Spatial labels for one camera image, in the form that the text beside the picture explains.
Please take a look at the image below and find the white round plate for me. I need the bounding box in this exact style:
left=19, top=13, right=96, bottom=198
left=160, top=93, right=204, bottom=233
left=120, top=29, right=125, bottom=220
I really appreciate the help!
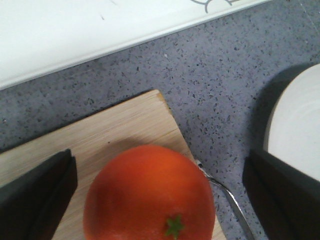
left=263, top=64, right=320, bottom=181

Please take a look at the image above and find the metal cutting board handle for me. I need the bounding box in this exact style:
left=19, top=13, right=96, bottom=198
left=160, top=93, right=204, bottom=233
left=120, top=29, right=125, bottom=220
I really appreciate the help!
left=195, top=159, right=255, bottom=240

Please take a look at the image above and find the white rectangular tray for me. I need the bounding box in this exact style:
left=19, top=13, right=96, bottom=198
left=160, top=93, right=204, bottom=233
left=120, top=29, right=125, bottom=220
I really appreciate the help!
left=0, top=0, right=260, bottom=89

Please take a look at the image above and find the wooden cutting board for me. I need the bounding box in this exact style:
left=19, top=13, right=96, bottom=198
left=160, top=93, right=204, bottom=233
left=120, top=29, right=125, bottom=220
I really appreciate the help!
left=0, top=90, right=225, bottom=240

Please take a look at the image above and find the orange mandarin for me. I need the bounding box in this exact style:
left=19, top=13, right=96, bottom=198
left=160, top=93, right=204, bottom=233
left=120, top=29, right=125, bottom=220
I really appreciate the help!
left=83, top=145, right=215, bottom=240

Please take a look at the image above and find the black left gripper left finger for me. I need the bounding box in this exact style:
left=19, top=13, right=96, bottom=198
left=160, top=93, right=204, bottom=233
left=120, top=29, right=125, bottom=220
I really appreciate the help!
left=0, top=149, right=78, bottom=240

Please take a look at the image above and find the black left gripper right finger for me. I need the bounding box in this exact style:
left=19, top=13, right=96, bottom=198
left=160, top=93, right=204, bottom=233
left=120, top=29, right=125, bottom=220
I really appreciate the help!
left=242, top=150, right=320, bottom=240

